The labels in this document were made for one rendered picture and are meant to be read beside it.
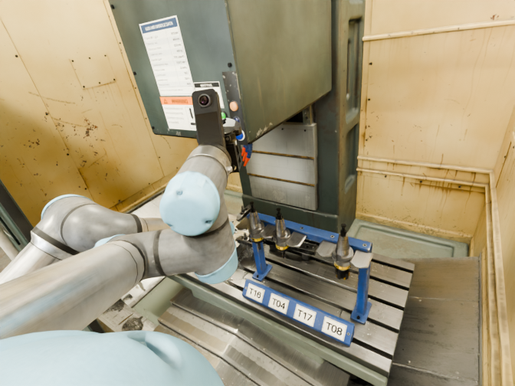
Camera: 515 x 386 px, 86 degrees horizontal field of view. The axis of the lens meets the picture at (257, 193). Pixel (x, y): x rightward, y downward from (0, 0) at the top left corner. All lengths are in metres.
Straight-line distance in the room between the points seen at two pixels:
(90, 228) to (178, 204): 0.39
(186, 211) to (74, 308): 0.15
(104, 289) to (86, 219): 0.39
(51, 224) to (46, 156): 1.12
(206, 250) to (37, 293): 0.21
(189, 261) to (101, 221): 0.33
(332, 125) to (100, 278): 1.24
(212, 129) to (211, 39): 0.34
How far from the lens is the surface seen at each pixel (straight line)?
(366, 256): 0.93
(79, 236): 0.73
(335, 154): 1.48
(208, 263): 0.44
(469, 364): 1.24
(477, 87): 1.67
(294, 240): 0.97
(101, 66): 2.05
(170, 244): 0.44
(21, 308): 0.28
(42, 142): 1.90
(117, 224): 0.72
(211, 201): 0.36
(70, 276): 0.33
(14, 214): 1.12
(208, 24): 0.80
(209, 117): 0.51
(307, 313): 1.11
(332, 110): 1.41
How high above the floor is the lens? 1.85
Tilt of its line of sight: 30 degrees down
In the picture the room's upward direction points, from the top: 9 degrees counter-clockwise
